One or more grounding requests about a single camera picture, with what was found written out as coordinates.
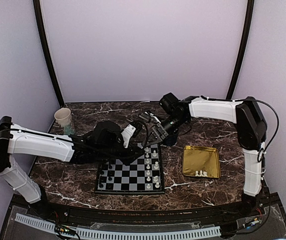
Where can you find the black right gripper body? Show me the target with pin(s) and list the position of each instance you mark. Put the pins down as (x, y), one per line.
(172, 126)

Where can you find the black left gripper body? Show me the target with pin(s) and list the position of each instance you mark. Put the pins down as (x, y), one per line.
(107, 153)

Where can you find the white chess king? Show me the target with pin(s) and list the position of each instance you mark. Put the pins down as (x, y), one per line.
(156, 165)

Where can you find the black and white chessboard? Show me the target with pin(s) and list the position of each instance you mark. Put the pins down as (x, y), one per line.
(115, 178)

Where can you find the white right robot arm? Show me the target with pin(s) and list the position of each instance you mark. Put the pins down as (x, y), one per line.
(244, 114)

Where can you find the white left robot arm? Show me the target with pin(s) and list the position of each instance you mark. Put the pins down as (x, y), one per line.
(107, 141)

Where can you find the white chess piece on tray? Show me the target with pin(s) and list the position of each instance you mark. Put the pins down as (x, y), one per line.
(201, 173)

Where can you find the dark blue enamel mug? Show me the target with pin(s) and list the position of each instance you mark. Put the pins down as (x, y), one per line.
(171, 140)

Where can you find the gold metal tray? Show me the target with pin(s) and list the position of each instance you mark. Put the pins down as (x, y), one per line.
(196, 158)

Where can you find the grey ceramic cup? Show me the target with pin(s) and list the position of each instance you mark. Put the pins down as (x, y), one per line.
(64, 118)

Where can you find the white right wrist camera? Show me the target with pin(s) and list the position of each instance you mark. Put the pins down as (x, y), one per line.
(149, 117)

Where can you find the white perforated cable duct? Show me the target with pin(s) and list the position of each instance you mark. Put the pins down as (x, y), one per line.
(108, 231)

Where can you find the black front rail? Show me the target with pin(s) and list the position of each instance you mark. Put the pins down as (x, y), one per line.
(148, 209)

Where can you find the black right frame post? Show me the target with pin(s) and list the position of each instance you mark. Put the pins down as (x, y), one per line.
(242, 49)

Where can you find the black frame post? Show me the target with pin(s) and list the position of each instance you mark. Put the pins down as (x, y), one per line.
(242, 49)
(46, 52)

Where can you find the black left frame post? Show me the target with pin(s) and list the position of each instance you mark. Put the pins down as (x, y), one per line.
(46, 52)

